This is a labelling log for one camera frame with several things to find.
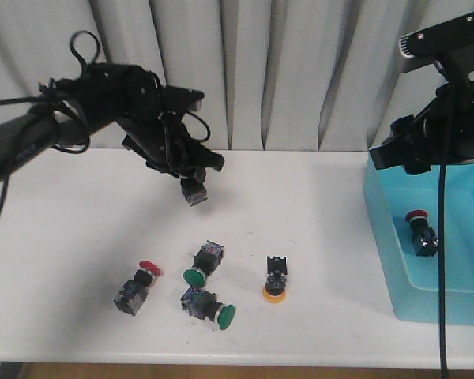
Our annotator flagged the white pleated curtain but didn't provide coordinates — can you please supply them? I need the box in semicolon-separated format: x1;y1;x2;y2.
0;1;474;152

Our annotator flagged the light blue plastic box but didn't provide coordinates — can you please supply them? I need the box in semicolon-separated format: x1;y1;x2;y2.
363;162;474;326

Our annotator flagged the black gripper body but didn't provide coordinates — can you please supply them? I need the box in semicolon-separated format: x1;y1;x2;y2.
381;52;474;175
58;62;201;178

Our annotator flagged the red push button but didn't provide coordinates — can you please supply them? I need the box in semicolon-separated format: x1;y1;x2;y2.
114;260;161;316
405;209;438;257

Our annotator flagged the green push button lower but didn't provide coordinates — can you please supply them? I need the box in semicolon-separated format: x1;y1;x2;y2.
180;287;236;330

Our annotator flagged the red push button lying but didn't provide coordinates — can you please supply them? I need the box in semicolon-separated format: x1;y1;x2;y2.
114;260;161;316

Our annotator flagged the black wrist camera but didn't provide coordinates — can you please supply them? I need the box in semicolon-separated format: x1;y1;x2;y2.
160;85;205;113

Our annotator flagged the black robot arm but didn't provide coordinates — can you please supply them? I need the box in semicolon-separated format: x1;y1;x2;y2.
0;63;224;215

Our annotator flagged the yellow push button upside-down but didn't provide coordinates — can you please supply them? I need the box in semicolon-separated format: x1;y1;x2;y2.
262;256;288;304

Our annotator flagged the green push button upper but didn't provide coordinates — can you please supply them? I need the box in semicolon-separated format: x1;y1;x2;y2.
182;240;224;287

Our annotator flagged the yellow push button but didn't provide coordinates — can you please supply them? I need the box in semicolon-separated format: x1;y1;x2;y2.
180;175;208;206

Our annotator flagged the green push button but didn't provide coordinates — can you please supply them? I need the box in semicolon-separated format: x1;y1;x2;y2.
180;287;236;330
182;240;224;287

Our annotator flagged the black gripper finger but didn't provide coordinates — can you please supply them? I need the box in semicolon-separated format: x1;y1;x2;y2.
193;144;225;172
369;141;408;170
122;134;179;178

